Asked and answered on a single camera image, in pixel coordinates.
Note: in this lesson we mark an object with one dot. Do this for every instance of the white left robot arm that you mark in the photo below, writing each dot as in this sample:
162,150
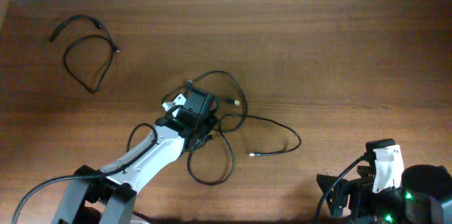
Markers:
187,123

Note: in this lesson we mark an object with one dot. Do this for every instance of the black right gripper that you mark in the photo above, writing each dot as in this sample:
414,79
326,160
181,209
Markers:
359,190

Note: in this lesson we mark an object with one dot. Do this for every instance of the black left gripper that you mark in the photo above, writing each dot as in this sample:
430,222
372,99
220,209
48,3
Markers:
211,119

